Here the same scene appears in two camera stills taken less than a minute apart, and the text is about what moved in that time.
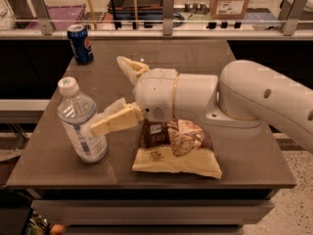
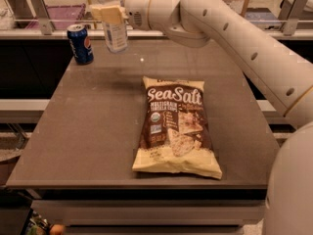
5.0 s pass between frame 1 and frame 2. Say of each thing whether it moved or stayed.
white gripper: moved
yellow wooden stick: stayed
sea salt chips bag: stayed
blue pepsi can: stayed
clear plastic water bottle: moved
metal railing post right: stayed
